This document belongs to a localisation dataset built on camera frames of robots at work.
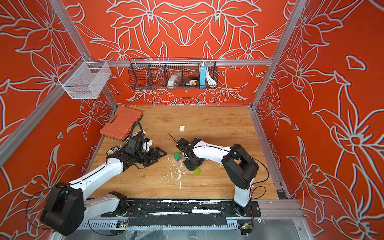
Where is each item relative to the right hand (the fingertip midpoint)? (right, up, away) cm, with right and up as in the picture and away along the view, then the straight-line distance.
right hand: (190, 168), depth 86 cm
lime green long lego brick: (+4, -1, -2) cm, 5 cm away
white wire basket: (-66, +53, +5) cm, 85 cm away
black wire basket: (-25, +61, +15) cm, 67 cm away
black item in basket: (0, +51, +2) cm, 51 cm away
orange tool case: (-49, +24, +15) cm, 56 cm away
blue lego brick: (-7, +4, +3) cm, 9 cm away
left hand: (-15, +8, -3) cm, 18 cm away
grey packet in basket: (-10, +53, +6) cm, 54 cm away
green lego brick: (-8, +7, +1) cm, 10 cm away
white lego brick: (-6, +22, +18) cm, 29 cm away
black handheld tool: (-33, +14, -20) cm, 41 cm away
